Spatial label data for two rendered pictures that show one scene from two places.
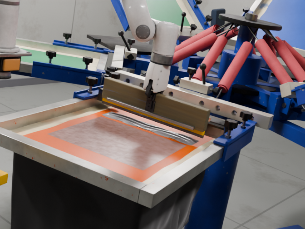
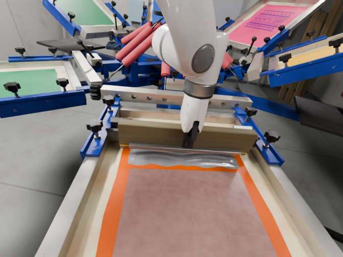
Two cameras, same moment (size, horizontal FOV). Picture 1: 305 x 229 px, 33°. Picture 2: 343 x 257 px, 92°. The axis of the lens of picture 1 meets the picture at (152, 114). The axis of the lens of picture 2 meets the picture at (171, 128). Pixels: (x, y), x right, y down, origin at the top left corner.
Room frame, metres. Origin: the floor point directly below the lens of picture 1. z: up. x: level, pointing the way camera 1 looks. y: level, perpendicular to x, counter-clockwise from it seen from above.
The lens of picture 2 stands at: (1.40, 0.26, 1.35)
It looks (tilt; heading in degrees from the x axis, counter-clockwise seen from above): 36 degrees down; 328
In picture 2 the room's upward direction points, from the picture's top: 8 degrees clockwise
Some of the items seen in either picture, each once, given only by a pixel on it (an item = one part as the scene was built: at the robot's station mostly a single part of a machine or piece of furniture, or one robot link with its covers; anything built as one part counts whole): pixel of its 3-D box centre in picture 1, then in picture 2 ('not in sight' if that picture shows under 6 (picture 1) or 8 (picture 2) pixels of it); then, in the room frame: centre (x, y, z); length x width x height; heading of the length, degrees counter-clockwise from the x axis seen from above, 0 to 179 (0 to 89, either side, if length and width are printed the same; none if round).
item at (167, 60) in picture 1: (163, 57); (199, 84); (1.71, 0.00, 1.21); 0.09 x 0.07 x 0.03; 155
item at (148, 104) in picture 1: (149, 102); (189, 141); (1.68, 0.02, 1.05); 0.03 x 0.03 x 0.07; 65
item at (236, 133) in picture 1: (233, 139); (251, 137); (1.68, -0.29, 0.98); 0.30 x 0.05 x 0.07; 155
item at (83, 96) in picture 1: (100, 96); (105, 129); (1.91, 0.21, 0.98); 0.30 x 0.05 x 0.07; 155
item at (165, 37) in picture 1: (154, 35); (189, 54); (1.72, 0.04, 1.27); 0.15 x 0.10 x 0.11; 91
